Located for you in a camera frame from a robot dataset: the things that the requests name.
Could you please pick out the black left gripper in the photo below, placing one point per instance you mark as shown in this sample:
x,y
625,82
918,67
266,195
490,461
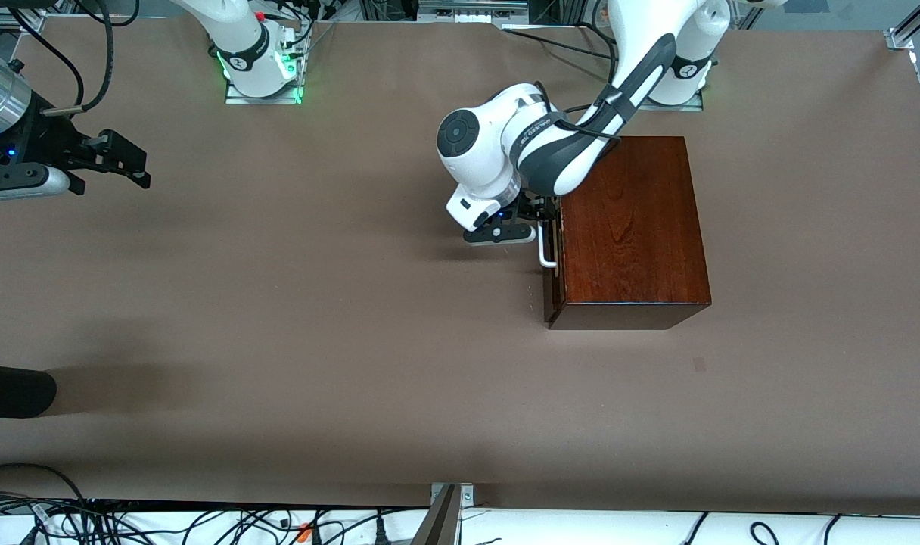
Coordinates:
x,y
534,207

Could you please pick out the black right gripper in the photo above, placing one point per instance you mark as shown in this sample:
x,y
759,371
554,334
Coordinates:
x,y
45,144

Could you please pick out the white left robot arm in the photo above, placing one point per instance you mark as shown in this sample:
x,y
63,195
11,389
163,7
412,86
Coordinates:
x,y
490,144

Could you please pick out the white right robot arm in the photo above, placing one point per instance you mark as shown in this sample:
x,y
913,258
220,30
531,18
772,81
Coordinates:
x,y
240,45

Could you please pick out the dark wooden drawer cabinet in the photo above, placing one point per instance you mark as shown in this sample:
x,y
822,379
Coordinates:
x,y
641,250

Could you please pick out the grey equipment box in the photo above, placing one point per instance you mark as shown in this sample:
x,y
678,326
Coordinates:
x,y
467,14

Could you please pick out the table cover sheet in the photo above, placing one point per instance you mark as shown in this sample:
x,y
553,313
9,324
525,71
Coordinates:
x,y
278,303

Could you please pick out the black cylindrical object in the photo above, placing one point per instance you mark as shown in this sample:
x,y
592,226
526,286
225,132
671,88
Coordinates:
x,y
13,390

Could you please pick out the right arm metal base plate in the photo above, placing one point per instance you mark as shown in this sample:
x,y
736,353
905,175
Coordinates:
x,y
237,98

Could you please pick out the aluminium frame extrusion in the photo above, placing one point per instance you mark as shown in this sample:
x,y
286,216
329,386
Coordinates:
x,y
910,26
6,23

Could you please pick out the silver mounting bracket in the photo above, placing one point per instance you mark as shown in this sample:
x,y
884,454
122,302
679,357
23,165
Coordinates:
x,y
467,496

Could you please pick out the grey metal post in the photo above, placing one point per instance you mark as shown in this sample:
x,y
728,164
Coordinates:
x,y
441,526

